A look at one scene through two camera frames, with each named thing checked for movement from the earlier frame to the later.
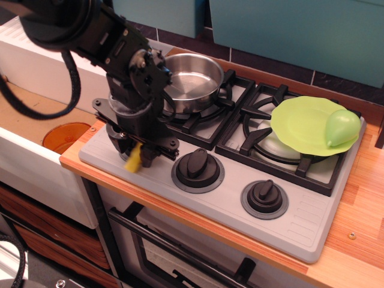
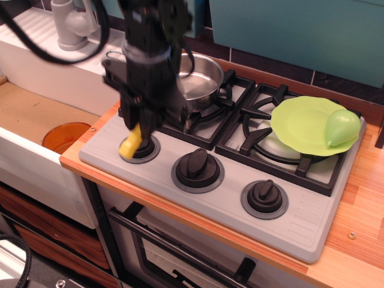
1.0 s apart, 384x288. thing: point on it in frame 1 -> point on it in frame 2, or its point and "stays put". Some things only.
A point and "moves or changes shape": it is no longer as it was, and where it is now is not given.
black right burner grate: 251,139 stays put
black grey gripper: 135,125 -> 155,82
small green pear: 342,126 stays put
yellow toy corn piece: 133,164 moves or changes shape
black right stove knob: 264,200 stays put
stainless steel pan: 196,81 stays put
